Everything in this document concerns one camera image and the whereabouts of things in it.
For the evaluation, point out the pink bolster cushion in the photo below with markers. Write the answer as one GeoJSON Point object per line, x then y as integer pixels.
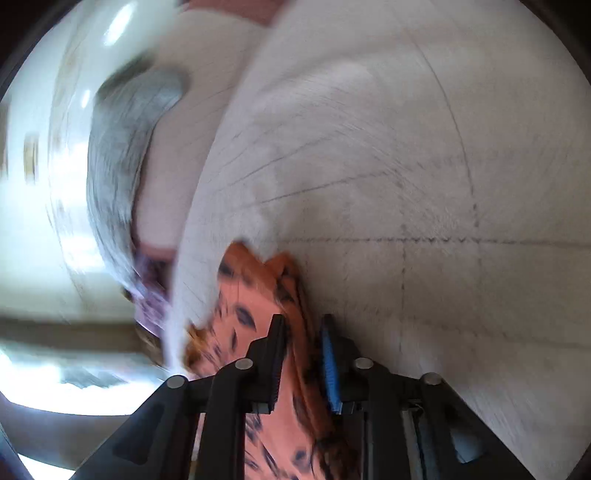
{"type": "Point", "coordinates": [184, 138]}

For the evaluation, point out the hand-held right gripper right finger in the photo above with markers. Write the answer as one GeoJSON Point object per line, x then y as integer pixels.
{"type": "Point", "coordinates": [330, 364]}

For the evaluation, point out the orange black floral cloth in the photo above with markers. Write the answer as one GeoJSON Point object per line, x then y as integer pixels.
{"type": "Point", "coordinates": [244, 300]}

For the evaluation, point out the grey quilted blanket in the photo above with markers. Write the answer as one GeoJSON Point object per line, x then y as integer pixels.
{"type": "Point", "coordinates": [120, 152]}

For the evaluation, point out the purple floral cloth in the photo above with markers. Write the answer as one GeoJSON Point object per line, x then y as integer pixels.
{"type": "Point", "coordinates": [152, 300]}

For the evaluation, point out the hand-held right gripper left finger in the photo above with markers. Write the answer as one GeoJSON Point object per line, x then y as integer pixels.
{"type": "Point", "coordinates": [277, 360]}

